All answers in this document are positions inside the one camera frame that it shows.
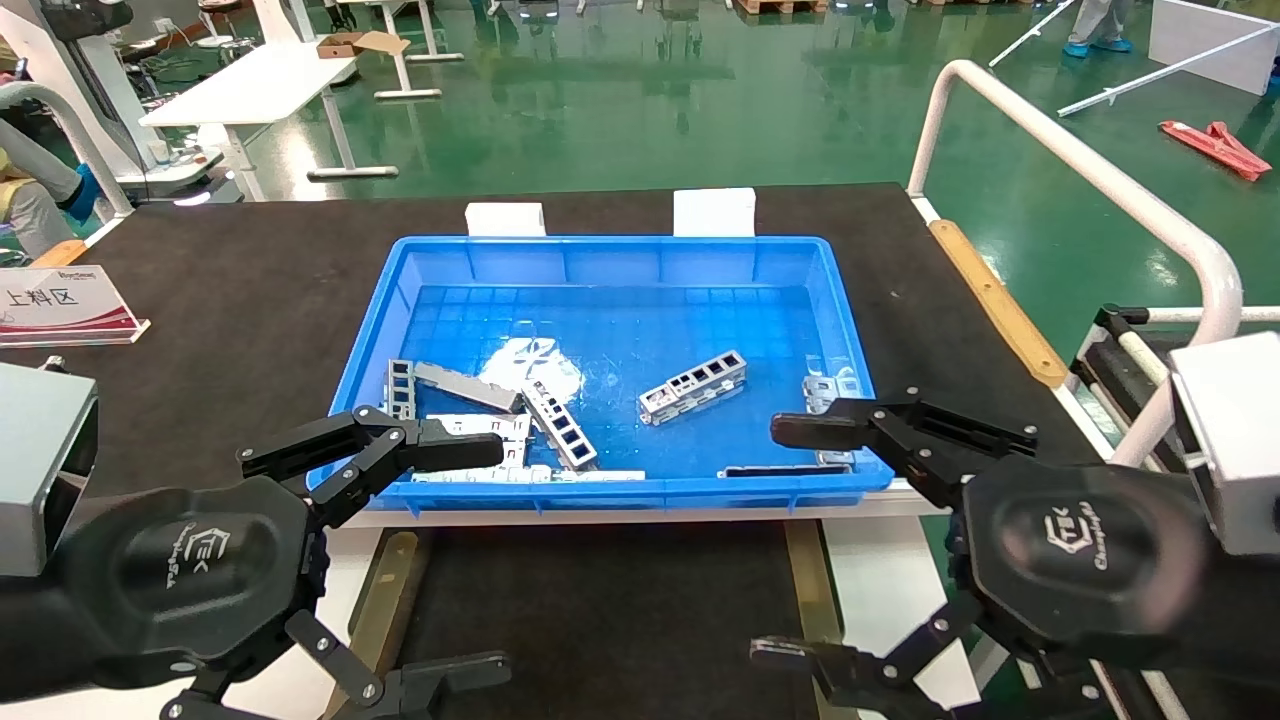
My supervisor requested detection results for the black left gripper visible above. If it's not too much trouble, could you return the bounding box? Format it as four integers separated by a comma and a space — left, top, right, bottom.
55, 405, 513, 720

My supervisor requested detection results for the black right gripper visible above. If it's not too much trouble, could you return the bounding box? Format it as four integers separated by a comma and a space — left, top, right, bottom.
750, 390, 1217, 720

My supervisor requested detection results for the grey metal ladder bracket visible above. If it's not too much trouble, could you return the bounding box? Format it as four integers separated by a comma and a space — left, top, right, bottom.
387, 359, 417, 421
639, 350, 749, 427
521, 380, 600, 472

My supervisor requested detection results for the black container with brass edges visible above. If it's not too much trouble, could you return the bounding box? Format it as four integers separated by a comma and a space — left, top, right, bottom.
322, 519, 863, 720

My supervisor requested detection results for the flat grey metal plate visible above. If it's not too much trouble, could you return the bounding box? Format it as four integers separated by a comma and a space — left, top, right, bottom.
413, 362, 523, 414

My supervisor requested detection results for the long thin metal strip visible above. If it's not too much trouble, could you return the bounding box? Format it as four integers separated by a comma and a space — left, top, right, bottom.
411, 465, 647, 485

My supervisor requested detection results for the long wooden edge strip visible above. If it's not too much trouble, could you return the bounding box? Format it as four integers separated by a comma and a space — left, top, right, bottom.
929, 219, 1070, 390

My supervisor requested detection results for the large blue plastic bin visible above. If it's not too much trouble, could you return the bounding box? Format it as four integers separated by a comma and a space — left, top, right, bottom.
305, 235, 895, 517

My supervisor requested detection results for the white foam block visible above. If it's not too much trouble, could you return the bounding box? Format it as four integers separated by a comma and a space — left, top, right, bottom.
465, 202, 548, 239
672, 187, 758, 239

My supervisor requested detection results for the acrylic sign with red print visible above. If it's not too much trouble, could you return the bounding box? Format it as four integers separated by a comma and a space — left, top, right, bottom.
0, 264, 152, 349

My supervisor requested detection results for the short wooden edge strip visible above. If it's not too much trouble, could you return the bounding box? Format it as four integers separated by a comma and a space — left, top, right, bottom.
29, 239, 90, 270

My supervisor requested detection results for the white table with metal legs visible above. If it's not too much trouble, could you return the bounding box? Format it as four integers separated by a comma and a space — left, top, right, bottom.
139, 40, 400, 202
335, 0, 467, 102

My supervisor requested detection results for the open cardboard box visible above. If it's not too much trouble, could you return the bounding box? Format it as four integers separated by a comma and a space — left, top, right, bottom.
316, 30, 412, 60

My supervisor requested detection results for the long white bar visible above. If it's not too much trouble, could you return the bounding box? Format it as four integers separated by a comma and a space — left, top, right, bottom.
1057, 22, 1280, 119
989, 0, 1078, 69

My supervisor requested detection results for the person in grey coat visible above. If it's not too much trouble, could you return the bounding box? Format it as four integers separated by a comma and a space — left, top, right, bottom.
0, 118, 103, 263

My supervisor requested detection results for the person with blue shoe covers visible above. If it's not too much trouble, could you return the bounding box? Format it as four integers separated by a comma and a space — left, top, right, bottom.
1062, 0, 1137, 59

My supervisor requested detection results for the white machine stand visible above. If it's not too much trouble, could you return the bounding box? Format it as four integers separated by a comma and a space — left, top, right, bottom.
0, 0, 227, 203

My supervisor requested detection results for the white board panel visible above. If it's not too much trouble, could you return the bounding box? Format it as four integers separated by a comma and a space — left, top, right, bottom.
1147, 0, 1280, 97

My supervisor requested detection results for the black roller frame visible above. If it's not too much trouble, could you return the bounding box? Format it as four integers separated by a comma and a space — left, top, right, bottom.
1069, 304, 1280, 443

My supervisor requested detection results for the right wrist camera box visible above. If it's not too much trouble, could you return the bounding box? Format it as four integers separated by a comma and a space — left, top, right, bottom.
1168, 331, 1280, 557

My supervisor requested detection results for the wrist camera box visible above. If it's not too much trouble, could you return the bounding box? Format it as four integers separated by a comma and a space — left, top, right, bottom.
0, 361, 100, 580
1168, 331, 1280, 557

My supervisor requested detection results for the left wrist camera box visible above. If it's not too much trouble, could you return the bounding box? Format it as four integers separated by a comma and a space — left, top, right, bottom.
0, 361, 100, 580

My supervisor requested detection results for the white tubular guard rail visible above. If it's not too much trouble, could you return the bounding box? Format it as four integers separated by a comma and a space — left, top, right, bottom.
906, 59, 1245, 467

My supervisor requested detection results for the grey tubular guard rail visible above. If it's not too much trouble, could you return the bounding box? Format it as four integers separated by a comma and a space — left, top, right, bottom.
0, 81, 135, 222

